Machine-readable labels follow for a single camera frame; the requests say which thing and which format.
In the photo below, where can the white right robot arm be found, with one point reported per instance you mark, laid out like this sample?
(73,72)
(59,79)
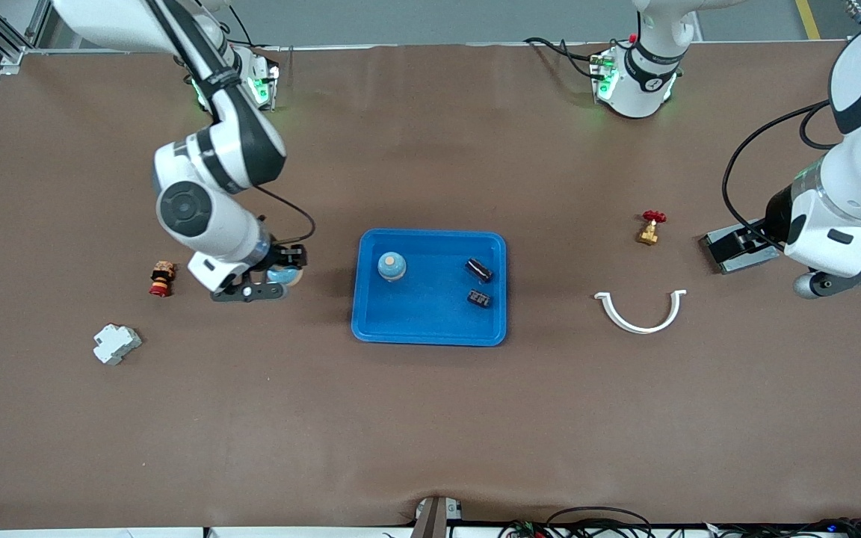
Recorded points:
(229,232)

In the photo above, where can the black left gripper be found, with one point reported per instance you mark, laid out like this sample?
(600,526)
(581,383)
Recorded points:
(776,211)

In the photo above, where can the white half-round pipe clamp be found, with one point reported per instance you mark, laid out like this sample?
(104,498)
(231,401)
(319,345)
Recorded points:
(640,329)

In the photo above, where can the aluminium frame profile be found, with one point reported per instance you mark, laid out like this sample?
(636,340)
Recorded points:
(12,56)

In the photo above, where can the white table edge rail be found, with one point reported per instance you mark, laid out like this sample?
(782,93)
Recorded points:
(64,533)

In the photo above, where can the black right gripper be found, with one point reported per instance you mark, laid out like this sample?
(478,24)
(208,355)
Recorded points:
(286,258)

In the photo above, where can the white circuit breaker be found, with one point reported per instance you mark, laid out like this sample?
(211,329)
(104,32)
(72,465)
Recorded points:
(115,344)

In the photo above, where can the blue plastic tray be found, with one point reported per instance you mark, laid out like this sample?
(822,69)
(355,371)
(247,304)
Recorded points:
(430,321)

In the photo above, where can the silver metal module box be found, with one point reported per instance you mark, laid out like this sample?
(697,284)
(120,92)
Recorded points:
(748,263)

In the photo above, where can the grey table edge bracket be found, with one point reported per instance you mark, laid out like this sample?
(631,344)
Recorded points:
(434,519)

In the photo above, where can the dark brown electrolytic capacitor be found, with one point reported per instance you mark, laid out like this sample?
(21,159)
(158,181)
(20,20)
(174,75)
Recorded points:
(478,270)

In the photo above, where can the blue bell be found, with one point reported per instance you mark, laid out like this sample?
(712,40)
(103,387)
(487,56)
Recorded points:
(287,278)
(392,267)

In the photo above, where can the red yellow stacked pushbutton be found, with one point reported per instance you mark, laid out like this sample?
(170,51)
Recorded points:
(162,279)

